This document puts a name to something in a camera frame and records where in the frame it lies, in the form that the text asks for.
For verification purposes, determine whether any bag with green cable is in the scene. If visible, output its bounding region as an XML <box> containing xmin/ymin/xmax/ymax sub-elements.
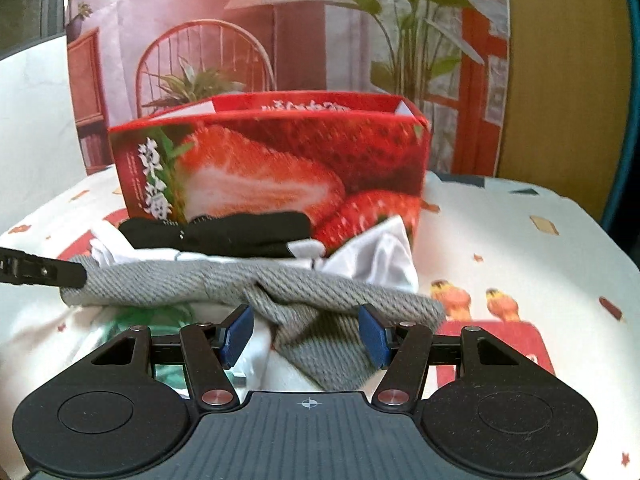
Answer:
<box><xmin>91</xmin><ymin>302</ymin><xmax>271</xmax><ymax>400</ymax></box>

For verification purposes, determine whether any grey knitted cloth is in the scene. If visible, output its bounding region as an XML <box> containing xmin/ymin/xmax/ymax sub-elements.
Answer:
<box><xmin>61</xmin><ymin>257</ymin><xmax>446</xmax><ymax>391</ymax></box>

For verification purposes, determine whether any white satin sleeve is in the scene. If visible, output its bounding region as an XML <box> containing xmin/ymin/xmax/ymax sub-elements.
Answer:
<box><xmin>90</xmin><ymin>216</ymin><xmax>419</xmax><ymax>292</ymax></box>

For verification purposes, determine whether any black dotted sock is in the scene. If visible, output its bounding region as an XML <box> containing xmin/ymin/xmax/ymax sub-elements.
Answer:
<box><xmin>119</xmin><ymin>211</ymin><xmax>312</xmax><ymax>258</ymax></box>

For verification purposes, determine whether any printed room backdrop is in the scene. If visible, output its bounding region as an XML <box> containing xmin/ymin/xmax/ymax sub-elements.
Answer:
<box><xmin>64</xmin><ymin>0</ymin><xmax>510</xmax><ymax>176</ymax></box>

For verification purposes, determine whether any cartoon bear table mat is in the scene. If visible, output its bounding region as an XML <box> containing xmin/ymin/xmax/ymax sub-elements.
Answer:
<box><xmin>1</xmin><ymin>174</ymin><xmax>639</xmax><ymax>479</ymax></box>

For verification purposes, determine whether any red strawberry cardboard box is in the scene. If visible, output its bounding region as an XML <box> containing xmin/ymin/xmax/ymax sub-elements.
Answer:
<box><xmin>110</xmin><ymin>91</ymin><xmax>431</xmax><ymax>252</ymax></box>

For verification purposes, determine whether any blue curtain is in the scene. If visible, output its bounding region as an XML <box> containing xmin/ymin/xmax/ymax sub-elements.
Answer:
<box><xmin>598</xmin><ymin>0</ymin><xmax>640</xmax><ymax>233</ymax></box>

